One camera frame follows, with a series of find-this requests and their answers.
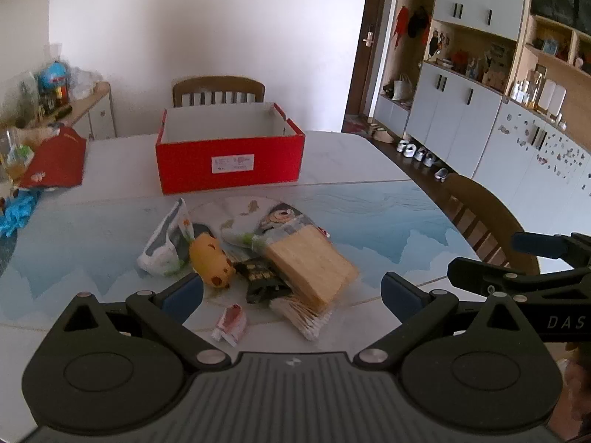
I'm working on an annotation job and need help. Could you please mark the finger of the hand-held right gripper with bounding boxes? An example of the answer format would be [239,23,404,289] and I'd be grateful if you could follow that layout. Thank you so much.
[512,231,591,267]
[447,257,591,297]

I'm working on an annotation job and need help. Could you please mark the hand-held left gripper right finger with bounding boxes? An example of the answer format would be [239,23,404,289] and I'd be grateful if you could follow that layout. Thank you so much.
[352,272,546,371]

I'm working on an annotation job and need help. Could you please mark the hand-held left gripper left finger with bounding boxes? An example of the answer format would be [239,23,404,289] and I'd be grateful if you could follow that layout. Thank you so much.
[55,272,232,372]

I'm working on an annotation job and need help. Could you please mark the capybara toy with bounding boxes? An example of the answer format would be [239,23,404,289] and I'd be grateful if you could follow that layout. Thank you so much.
[189,233,236,289]

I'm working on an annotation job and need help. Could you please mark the small red white packet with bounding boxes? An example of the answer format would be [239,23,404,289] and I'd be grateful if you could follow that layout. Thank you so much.
[211,303,247,347]

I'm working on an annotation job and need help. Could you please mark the white green snack bag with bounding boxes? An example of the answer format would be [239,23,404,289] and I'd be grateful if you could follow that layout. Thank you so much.
[135,198,195,278]

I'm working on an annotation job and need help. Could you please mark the dark snack packet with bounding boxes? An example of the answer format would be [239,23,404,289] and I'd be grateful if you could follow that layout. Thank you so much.
[233,258,289,305]

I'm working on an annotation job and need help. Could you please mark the cotton swab bag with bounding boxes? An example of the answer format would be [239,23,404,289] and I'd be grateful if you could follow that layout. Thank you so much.
[268,295,333,342]

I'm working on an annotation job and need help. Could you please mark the white patterned pouch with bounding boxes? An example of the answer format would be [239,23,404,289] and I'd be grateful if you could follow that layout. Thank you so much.
[191,196,278,245]

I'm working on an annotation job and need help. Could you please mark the red shoe box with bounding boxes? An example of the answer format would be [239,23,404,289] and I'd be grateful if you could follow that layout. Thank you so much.
[154,103,306,195]

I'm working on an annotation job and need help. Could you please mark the wooden dining chair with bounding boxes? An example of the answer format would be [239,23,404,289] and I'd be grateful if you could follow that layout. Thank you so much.
[436,173,541,278]
[172,76,267,108]

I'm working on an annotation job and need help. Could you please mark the cluster of cabinet stickers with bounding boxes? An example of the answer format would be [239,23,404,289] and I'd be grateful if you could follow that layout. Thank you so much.
[499,113,591,190]

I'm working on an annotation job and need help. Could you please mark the white canisters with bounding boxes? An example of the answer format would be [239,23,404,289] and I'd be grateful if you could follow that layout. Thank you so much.
[536,78,566,116]

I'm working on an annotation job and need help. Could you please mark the red box lid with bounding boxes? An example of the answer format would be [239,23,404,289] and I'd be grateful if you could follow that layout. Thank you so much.
[18,126,87,190]

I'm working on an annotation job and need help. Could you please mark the group of shelf ornaments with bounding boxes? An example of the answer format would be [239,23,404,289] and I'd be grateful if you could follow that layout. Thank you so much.
[427,28,513,93]

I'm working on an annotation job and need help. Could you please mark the blue crumpled bag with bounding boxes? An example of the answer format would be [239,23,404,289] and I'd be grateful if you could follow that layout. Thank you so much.
[0,191,40,238]

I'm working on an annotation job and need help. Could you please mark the white tote bag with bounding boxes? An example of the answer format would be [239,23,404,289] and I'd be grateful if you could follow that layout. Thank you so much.
[397,74,419,102]

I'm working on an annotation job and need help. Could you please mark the white wooden sideboard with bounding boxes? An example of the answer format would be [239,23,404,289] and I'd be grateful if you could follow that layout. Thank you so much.
[0,82,117,141]

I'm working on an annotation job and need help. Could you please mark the glass cup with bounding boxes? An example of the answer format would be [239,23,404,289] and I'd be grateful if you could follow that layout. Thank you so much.
[0,129,35,185]

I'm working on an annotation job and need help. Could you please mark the clear plastic bag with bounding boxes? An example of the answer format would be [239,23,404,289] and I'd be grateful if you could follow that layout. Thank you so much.
[69,67,102,100]

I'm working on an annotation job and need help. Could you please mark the cluster of small bottles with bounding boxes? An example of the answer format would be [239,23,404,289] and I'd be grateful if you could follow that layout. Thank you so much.
[18,71,70,118]

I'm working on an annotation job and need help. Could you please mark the black hanging cap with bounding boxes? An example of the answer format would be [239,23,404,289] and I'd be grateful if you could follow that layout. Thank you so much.
[409,7,430,40]

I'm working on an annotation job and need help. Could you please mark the blue globe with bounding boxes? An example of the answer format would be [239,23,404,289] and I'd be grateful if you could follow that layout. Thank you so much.
[38,62,71,97]

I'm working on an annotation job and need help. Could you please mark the red hanging ornament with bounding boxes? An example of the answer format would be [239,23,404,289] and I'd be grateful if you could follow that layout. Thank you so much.
[392,6,411,49]

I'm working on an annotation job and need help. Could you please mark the white wooden wall cabinet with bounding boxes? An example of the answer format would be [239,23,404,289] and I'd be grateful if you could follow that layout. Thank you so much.
[372,0,591,204]

